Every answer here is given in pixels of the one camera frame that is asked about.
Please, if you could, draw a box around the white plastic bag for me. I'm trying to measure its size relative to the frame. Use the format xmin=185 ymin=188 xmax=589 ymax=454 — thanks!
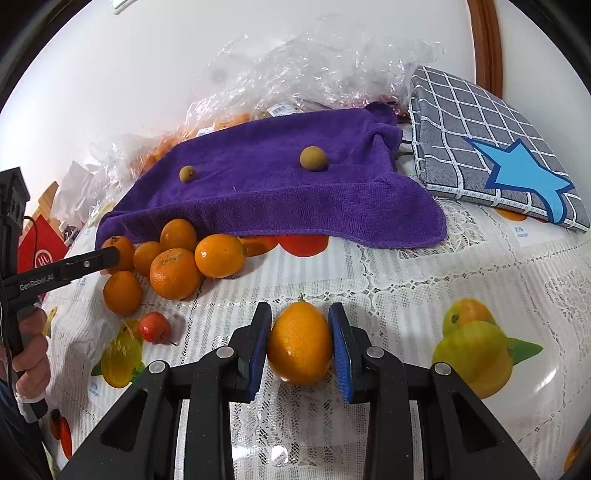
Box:
xmin=50 ymin=161 xmax=98 ymax=227

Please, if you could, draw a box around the small orange kumquat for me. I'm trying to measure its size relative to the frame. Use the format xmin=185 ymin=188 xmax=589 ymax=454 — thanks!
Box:
xmin=133 ymin=241 xmax=162 ymax=277

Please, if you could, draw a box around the person's left hand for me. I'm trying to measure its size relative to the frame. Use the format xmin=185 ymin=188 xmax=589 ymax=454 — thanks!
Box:
xmin=12 ymin=307 xmax=51 ymax=399

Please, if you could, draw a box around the orange tangerine front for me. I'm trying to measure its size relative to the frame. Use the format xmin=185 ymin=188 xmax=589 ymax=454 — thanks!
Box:
xmin=103 ymin=271 xmax=142 ymax=317

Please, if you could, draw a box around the oval orange kumquat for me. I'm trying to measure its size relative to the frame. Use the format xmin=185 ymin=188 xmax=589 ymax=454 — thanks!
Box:
xmin=266 ymin=297 xmax=332 ymax=385

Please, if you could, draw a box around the large round orange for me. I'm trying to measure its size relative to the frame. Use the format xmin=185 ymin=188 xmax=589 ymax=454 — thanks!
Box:
xmin=149 ymin=248 xmax=203 ymax=300

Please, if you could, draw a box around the small red fruit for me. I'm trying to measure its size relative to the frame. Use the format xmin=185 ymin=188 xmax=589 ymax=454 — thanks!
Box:
xmin=137 ymin=312 xmax=177 ymax=346

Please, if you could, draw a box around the white wall light switch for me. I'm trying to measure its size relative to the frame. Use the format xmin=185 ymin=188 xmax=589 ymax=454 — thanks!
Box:
xmin=110 ymin=0 xmax=136 ymax=15

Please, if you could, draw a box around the small clear plastic bag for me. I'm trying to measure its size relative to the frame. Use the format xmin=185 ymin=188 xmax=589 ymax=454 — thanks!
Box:
xmin=90 ymin=134 xmax=161 ymax=184

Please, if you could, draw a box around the large orange with stem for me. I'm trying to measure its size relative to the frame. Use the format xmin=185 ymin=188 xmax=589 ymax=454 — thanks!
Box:
xmin=101 ymin=236 xmax=134 ymax=274

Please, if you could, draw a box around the brownish green longan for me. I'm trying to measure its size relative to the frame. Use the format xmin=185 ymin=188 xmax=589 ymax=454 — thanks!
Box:
xmin=178 ymin=165 xmax=197 ymax=183
xmin=300 ymin=146 xmax=329 ymax=172

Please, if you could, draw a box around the wooden chair frame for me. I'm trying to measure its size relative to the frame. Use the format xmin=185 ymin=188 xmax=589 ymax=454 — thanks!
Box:
xmin=32 ymin=181 xmax=59 ymax=220

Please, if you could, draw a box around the fruit print plastic tablecloth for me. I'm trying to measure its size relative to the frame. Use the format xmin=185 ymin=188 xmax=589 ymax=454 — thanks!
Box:
xmin=41 ymin=184 xmax=591 ymax=480

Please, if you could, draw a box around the small orange tangerine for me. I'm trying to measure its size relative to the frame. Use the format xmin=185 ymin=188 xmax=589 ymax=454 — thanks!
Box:
xmin=159 ymin=219 xmax=197 ymax=252

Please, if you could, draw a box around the purple towel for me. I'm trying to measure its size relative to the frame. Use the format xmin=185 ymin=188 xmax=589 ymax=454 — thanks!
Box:
xmin=96 ymin=102 xmax=447 ymax=249

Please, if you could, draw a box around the red paper bag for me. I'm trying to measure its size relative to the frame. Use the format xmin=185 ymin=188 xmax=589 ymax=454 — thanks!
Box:
xmin=17 ymin=216 xmax=68 ymax=273

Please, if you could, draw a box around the clear plastic bag of fruit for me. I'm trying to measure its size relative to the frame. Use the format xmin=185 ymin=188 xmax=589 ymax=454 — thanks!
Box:
xmin=138 ymin=13 xmax=445 ymax=172

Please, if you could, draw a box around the grey checked star cushion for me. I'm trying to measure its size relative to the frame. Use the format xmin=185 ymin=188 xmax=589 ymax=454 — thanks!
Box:
xmin=409 ymin=66 xmax=590 ymax=232

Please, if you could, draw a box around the brown wooden door frame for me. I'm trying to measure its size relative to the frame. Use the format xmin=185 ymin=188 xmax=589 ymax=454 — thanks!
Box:
xmin=467 ymin=0 xmax=504 ymax=98

